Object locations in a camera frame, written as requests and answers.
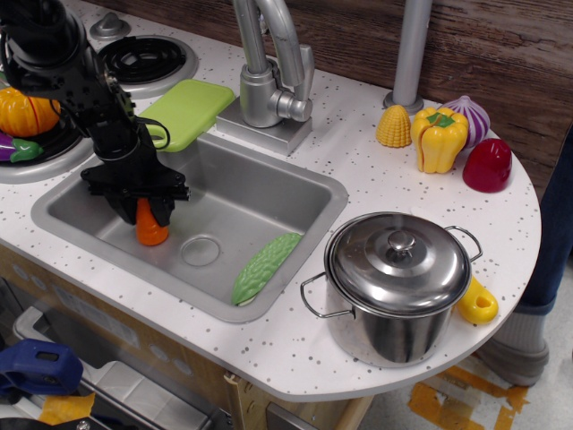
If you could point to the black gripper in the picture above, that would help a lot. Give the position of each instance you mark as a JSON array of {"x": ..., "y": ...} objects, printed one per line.
[{"x": 121, "y": 181}]

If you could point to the orange toy carrot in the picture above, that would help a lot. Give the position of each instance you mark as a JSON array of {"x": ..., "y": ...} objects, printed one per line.
[{"x": 148, "y": 231}]

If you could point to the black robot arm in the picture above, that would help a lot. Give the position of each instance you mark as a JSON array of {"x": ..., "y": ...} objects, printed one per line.
[{"x": 45, "y": 53}]

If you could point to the green plastic cutting board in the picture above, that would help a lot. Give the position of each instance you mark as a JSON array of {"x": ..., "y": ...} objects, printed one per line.
[{"x": 185, "y": 112}]

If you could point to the front left stove burner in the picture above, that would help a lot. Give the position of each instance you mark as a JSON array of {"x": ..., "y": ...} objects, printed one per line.
[{"x": 64, "y": 149}]

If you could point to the silver toy sink basin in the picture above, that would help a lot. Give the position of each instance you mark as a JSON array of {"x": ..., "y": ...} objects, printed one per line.
[{"x": 240, "y": 200}]

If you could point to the green toy bitter gourd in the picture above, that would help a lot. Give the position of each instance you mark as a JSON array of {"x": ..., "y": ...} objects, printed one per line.
[{"x": 256, "y": 274}]

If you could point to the rear black stove burner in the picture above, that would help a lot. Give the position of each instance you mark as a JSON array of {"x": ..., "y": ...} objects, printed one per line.
[{"x": 149, "y": 66}]

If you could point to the purple toy eggplant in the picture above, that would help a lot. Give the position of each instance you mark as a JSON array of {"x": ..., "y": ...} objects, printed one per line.
[{"x": 16, "y": 150}]

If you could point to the orange toy pumpkin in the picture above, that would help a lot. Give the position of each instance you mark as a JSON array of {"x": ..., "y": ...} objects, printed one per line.
[{"x": 25, "y": 116}]

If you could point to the silver toy faucet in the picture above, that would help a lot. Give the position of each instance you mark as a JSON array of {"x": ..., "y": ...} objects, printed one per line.
[{"x": 274, "y": 107}]

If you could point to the silver stove knob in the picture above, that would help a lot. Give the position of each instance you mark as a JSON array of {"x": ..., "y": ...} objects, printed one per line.
[{"x": 109, "y": 28}]

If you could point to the blue clamp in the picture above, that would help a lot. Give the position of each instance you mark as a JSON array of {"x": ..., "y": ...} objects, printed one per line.
[{"x": 40, "y": 367}]

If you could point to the stainless steel pot lid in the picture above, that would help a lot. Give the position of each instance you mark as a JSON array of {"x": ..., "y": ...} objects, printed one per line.
[{"x": 396, "y": 264}]

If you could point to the yellow toy corn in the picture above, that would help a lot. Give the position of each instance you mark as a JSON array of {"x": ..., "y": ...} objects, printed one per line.
[{"x": 393, "y": 130}]

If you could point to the grey metal pole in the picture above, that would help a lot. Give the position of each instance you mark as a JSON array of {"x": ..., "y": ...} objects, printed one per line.
[{"x": 415, "y": 24}]

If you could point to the yellow toy bell pepper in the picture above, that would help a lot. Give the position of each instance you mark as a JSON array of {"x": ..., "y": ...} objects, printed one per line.
[{"x": 439, "y": 135}]

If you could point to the purple toy onion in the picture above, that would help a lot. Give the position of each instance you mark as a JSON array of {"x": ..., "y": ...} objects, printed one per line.
[{"x": 478, "y": 120}]

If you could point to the red toy fruit half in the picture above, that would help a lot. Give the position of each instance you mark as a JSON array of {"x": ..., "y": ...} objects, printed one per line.
[{"x": 488, "y": 166}]

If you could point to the grey sock foot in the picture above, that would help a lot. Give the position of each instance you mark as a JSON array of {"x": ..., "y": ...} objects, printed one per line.
[{"x": 518, "y": 352}]

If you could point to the blue jeans leg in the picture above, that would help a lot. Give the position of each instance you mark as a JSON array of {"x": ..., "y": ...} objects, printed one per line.
[{"x": 556, "y": 241}]

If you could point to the yellow plastic utensil handle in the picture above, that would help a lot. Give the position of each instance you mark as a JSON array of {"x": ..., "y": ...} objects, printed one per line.
[{"x": 478, "y": 305}]

